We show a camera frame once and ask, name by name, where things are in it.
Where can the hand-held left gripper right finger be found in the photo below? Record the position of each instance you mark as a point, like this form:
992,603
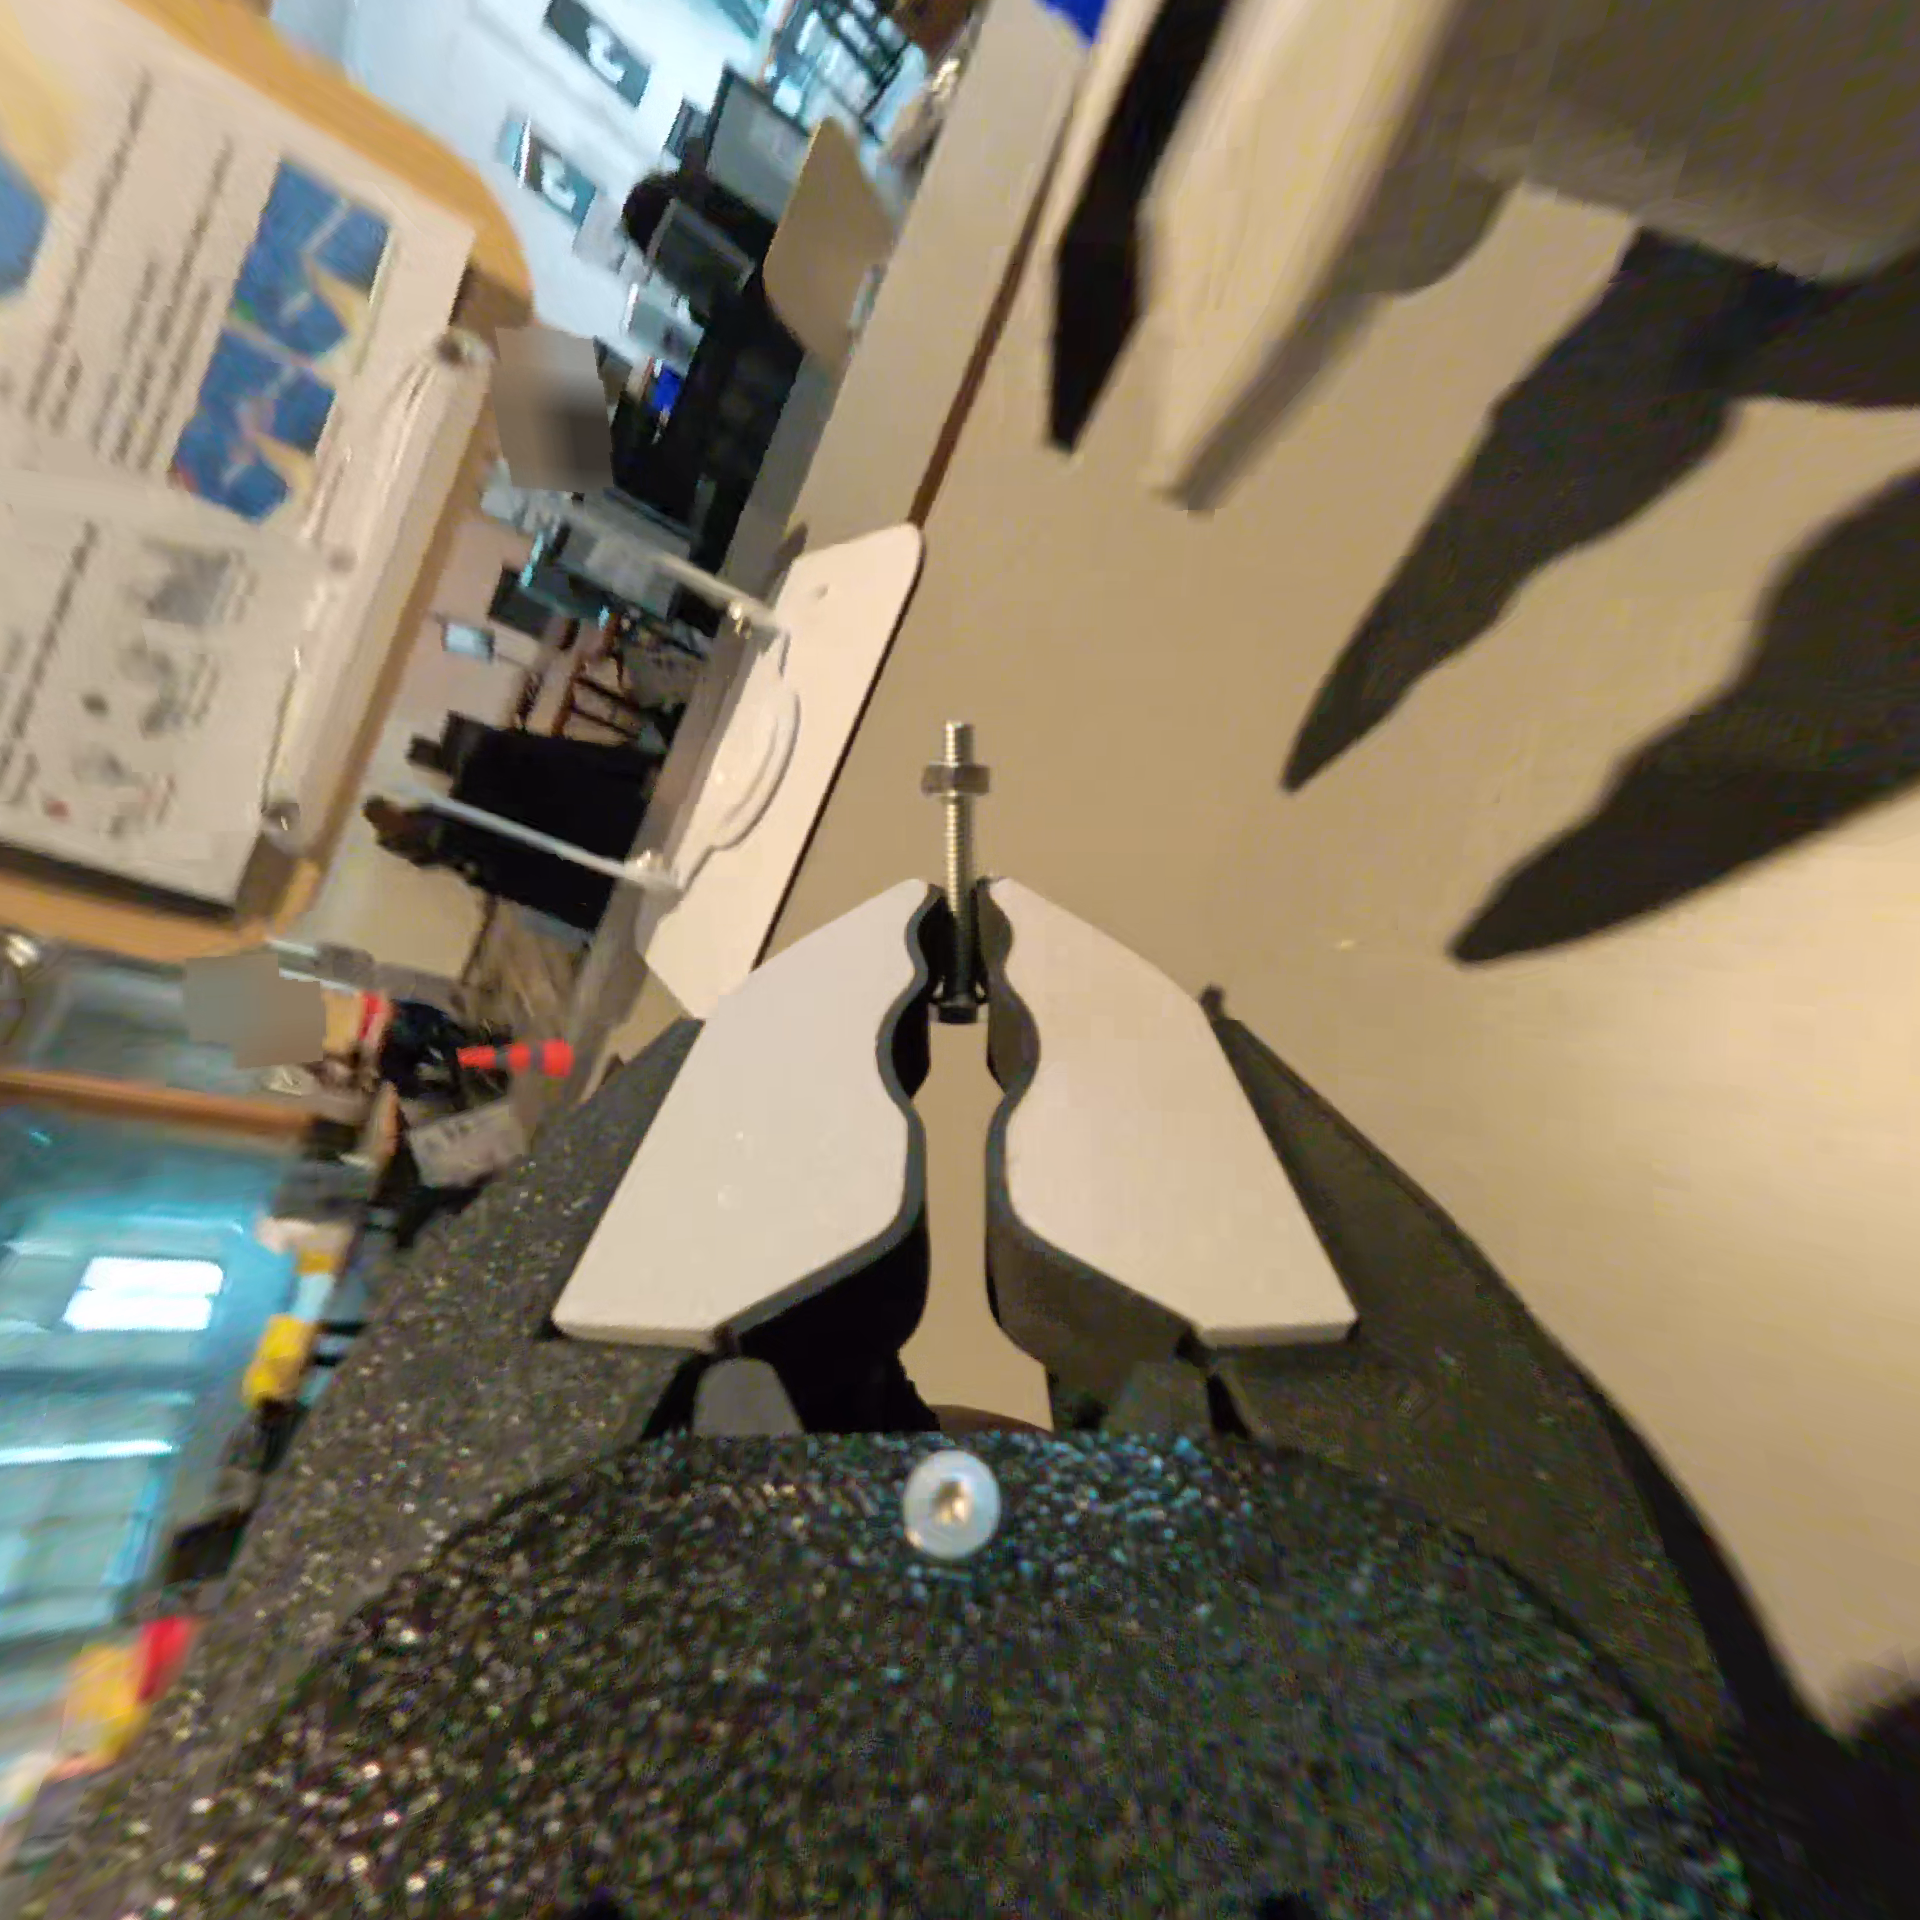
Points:
1156,1141

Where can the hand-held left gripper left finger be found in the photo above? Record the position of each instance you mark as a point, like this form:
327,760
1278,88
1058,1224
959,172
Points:
750,1141

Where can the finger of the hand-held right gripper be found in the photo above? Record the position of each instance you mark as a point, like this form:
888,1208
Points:
1276,225
1103,299

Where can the silver threaded bolt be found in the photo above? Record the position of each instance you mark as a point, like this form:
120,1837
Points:
957,854

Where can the silver hex nut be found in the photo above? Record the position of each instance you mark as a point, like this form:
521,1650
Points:
957,777

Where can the red striped cone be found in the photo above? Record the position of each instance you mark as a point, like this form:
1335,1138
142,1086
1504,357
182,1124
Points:
518,1058

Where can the wooden chair back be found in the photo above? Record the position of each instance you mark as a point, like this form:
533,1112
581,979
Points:
825,241

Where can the black crate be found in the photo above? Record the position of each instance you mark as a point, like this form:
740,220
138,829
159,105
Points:
721,435

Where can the wooden document board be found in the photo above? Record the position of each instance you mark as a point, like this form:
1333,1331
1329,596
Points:
481,241

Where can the white clip bar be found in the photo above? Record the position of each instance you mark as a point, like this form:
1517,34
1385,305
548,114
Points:
389,570

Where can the printed instruction sheet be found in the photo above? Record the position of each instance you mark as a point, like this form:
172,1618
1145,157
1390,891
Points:
149,450

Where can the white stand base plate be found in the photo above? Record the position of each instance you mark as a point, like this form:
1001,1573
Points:
839,644

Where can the black wall sign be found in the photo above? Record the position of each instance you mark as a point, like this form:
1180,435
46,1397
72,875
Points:
548,166
598,44

